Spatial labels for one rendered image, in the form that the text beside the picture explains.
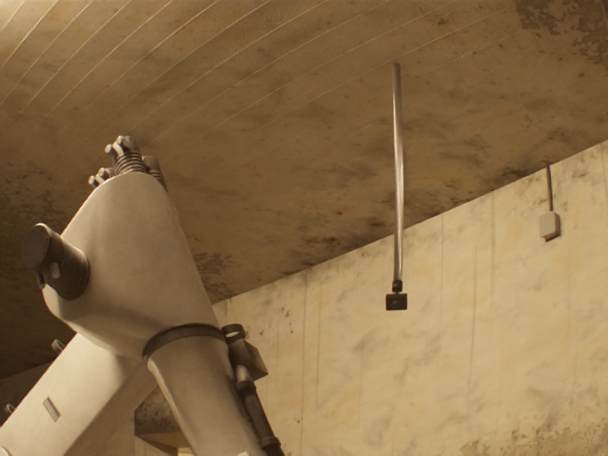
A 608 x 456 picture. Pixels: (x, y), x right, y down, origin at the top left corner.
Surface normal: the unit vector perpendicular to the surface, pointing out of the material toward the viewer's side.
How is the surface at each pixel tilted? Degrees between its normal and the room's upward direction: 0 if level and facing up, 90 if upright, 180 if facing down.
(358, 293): 90
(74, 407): 90
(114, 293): 97
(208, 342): 95
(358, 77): 180
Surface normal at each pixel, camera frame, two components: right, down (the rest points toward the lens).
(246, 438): 0.51, -0.60
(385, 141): -0.04, 0.91
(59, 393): -0.40, -0.40
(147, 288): 0.13, -0.42
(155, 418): -0.75, -0.30
